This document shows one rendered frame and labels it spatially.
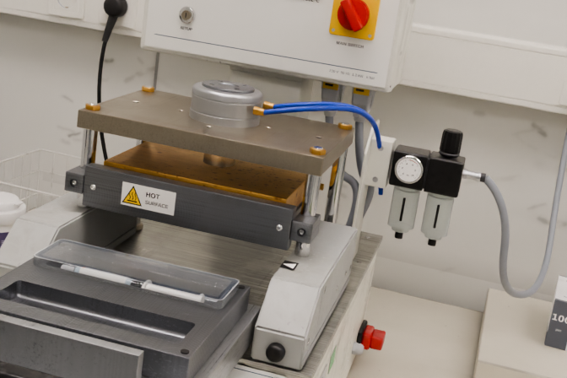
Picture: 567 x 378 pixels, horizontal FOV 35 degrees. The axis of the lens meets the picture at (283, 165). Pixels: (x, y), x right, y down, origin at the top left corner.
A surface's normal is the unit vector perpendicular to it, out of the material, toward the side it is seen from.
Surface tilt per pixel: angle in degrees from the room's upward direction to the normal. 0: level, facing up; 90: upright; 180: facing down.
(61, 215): 0
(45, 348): 90
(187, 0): 90
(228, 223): 90
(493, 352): 0
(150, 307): 0
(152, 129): 90
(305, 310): 41
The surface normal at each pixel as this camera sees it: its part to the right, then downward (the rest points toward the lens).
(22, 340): -0.25, 0.21
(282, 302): -0.06, -0.59
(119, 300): 0.14, -0.96
